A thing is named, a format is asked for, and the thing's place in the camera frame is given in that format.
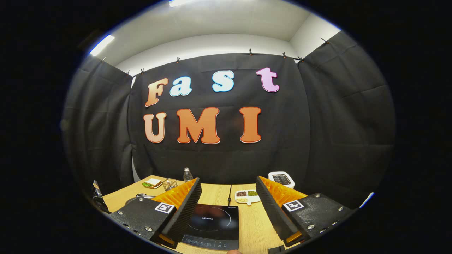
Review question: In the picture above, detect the white divided dish of beans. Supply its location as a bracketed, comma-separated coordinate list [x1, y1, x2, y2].
[235, 189, 262, 206]

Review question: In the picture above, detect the row of cloth clips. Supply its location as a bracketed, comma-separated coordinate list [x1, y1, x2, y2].
[101, 37, 329, 76]

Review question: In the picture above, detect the white toaster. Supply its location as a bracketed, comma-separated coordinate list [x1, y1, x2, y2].
[268, 171, 295, 189]

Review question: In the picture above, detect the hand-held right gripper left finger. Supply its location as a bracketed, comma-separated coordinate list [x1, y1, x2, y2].
[109, 177, 202, 249]

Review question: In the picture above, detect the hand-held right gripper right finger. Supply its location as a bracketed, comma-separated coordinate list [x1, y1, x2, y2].
[256, 176, 359, 247]

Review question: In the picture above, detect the black induction cooktop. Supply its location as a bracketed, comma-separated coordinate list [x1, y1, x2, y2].
[181, 204, 239, 250]

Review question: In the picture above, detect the black backdrop cloth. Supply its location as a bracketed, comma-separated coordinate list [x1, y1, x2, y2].
[62, 32, 396, 212]

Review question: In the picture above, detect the steel pot with black handles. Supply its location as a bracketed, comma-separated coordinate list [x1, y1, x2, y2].
[124, 193, 156, 207]

